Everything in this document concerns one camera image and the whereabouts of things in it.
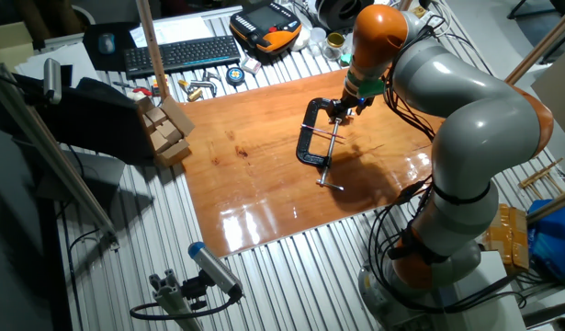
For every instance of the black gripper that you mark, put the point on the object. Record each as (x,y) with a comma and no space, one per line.
(358,103)

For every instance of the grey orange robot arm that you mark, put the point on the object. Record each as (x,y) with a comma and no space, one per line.
(470,115)

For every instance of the silver elbow pipe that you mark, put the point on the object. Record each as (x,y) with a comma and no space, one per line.
(204,85)

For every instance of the green gripper mounting adapter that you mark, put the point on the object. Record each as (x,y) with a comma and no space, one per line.
(369,88)

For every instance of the black C-clamp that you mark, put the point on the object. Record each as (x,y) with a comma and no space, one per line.
(303,142)

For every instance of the glass jar gold lid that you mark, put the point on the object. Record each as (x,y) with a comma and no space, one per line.
(335,46)

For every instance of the plastic jar white lid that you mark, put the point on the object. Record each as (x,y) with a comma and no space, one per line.
(318,37)

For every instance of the white plastic bottle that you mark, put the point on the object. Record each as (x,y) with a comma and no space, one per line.
(301,40)

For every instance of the black filament spool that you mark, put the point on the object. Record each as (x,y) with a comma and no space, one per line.
(342,14)

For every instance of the small card box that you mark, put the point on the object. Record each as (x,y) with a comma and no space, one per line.
(251,65)

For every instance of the round black tape measure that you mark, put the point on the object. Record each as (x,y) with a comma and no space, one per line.
(235,76)

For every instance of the glossy wooden board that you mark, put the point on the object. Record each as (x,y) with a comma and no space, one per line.
(245,174)

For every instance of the orange black teach pendant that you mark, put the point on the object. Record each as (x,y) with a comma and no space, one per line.
(263,20)

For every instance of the silver metal fitting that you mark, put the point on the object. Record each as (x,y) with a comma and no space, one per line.
(211,75)

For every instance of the brass pipe fitting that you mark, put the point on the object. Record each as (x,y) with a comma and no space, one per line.
(195,95)

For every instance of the small brass fitting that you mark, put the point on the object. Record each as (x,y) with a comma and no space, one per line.
(183,83)

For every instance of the black keyboard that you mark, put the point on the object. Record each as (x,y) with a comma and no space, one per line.
(181,55)

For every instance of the cardboard block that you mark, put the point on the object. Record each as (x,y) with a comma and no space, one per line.
(174,154)
(169,132)
(155,116)
(159,141)

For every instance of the white paper sheets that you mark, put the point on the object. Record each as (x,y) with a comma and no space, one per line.
(172,30)

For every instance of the yellow taped cardboard box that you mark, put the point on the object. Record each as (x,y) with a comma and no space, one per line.
(507,234)

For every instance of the wooden stick assembly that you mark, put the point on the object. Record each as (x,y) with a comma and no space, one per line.
(539,174)

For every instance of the grey cardboard panel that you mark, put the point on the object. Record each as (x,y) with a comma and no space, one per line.
(557,92)

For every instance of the blue plastic bag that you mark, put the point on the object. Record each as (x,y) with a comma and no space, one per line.
(555,243)

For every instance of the grey computer mouse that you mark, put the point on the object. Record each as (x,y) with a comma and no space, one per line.
(106,43)

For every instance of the black covered box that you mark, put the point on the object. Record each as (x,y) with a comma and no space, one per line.
(93,119)

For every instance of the short aluminium profile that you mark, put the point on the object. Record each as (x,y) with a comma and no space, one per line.
(172,299)

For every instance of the grey metal plate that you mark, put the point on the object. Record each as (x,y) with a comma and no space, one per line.
(98,174)

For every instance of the black mouse pad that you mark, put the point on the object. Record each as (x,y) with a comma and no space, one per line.
(91,57)

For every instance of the white sheet stack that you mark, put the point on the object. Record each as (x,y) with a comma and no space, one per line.
(66,57)

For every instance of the beige cardboard box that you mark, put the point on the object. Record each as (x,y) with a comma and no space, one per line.
(8,43)

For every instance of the wooden post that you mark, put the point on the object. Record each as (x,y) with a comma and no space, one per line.
(539,46)
(553,207)
(149,41)
(405,4)

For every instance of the silver camera blue cap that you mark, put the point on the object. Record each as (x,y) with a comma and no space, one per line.
(213,266)

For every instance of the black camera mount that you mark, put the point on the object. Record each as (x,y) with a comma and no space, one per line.
(195,289)

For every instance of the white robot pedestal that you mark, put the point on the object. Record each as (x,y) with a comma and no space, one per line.
(489,299)

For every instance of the silver depth camera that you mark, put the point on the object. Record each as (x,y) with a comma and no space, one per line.
(52,80)

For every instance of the aluminium frame bar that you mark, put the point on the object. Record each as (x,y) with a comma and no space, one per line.
(48,151)

